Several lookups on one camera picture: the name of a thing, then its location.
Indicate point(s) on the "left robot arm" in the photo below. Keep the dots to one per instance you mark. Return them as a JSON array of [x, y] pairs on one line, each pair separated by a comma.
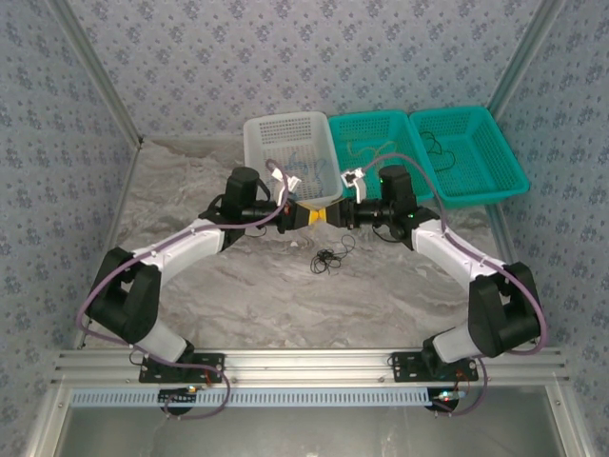
[[190, 243]]

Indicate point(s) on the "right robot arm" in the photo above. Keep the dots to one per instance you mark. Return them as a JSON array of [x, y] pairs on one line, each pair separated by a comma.
[[447, 247]]

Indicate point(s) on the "white perforated plastic basket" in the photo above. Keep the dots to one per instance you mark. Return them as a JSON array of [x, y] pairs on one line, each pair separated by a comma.
[[257, 157]]

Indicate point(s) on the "teal perforated plastic basket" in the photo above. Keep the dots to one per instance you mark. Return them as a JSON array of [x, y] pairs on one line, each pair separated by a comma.
[[476, 124], [371, 128]]

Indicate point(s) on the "small circuit board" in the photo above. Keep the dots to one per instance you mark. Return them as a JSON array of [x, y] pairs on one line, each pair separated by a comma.
[[445, 396], [178, 397]]

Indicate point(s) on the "grey metal shelf panel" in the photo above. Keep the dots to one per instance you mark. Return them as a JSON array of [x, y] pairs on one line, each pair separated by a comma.
[[309, 433]]

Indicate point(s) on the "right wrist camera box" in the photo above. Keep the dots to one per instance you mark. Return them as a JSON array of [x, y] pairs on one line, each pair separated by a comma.
[[354, 177]]

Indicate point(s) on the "aluminium front rail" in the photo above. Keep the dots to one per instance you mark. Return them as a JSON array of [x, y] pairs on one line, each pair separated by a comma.
[[309, 364]]

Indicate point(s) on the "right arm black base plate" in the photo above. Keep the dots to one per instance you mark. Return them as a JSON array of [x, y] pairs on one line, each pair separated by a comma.
[[404, 369]]

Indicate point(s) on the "aluminium frame post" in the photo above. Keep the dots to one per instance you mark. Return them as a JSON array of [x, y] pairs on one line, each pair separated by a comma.
[[101, 71], [525, 57]]

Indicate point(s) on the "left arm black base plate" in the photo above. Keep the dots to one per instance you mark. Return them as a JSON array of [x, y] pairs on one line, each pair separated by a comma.
[[152, 373]]

